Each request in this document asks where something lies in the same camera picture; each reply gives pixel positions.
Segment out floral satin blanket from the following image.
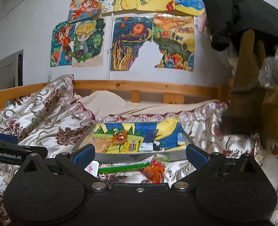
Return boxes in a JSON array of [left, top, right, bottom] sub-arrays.
[[0, 74, 278, 226]]

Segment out clear rice cracker bag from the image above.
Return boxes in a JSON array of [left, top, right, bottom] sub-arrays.
[[89, 137, 114, 153]]

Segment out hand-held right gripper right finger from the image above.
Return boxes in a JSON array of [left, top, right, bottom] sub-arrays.
[[171, 144, 263, 191]]

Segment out nut bar packet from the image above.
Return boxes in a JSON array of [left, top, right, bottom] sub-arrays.
[[84, 160, 99, 177]]

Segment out blue white long packet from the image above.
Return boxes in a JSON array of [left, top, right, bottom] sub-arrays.
[[138, 128, 159, 151]]

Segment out green sausage stick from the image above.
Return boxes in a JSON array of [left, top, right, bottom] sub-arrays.
[[98, 161, 151, 174]]

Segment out colourful drawing sheet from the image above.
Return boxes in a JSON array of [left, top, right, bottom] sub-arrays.
[[92, 116, 185, 152]]

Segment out white wall pipe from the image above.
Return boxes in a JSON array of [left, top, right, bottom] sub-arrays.
[[107, 14, 113, 81]]

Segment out orange haired girl drawing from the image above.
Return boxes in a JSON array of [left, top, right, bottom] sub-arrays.
[[68, 0, 105, 22]]

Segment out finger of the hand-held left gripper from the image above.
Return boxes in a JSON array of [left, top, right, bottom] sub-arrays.
[[0, 131, 19, 144], [0, 137, 48, 159]]

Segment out wooden bed frame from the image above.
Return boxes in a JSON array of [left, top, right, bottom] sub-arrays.
[[0, 80, 231, 113]]

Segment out grey metal tray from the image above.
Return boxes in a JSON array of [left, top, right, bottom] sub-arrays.
[[72, 120, 194, 163]]

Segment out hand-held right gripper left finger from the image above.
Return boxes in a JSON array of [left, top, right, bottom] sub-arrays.
[[18, 144, 110, 192]]

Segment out flower landscape wall drawing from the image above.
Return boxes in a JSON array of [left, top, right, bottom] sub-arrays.
[[152, 14, 195, 71]]

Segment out blue girl wall drawing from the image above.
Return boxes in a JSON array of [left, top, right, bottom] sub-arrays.
[[50, 21, 76, 67]]

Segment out blond child wall drawing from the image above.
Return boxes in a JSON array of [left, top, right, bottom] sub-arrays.
[[72, 17, 106, 68]]

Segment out yellow snack packet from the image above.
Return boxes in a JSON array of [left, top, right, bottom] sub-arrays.
[[120, 140, 139, 152]]

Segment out clear plastic bag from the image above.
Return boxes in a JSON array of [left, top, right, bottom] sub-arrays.
[[258, 20, 278, 89]]

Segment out black hanging garment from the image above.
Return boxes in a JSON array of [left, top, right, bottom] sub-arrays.
[[201, 0, 278, 51]]

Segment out white crumpled cloth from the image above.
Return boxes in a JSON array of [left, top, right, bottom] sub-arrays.
[[218, 48, 239, 76]]

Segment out orange candy bag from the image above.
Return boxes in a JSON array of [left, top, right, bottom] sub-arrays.
[[140, 154, 171, 184]]

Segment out beige bed sheet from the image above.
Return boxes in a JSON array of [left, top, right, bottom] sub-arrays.
[[78, 91, 215, 121]]

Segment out mustard hanging garment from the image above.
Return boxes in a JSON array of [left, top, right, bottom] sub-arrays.
[[221, 28, 269, 135]]

